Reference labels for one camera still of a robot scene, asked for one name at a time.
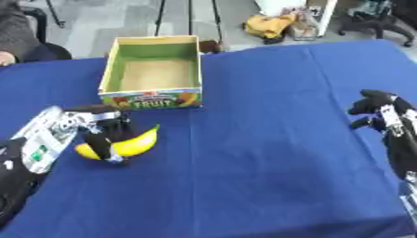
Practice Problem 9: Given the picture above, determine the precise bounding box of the small brown object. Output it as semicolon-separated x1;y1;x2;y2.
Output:
196;39;225;54

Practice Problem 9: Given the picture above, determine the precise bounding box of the black office chair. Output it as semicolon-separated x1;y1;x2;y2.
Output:
337;0;417;48

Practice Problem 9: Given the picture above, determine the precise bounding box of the cardboard box with green inside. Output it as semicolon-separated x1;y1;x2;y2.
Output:
96;34;206;112

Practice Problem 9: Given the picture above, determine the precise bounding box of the person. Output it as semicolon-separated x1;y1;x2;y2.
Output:
0;0;43;68

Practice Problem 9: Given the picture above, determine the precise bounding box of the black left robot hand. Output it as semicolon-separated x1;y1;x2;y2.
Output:
61;104;137;164

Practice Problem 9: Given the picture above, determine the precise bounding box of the black tripod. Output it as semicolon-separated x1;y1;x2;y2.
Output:
153;0;225;45

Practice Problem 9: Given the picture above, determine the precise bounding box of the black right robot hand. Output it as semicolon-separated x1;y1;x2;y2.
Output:
346;88;417;180

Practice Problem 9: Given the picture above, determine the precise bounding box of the yellow bag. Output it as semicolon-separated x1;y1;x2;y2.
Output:
241;12;300;39

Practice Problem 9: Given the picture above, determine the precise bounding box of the yellow toy banana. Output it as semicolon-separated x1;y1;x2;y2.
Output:
73;124;162;161

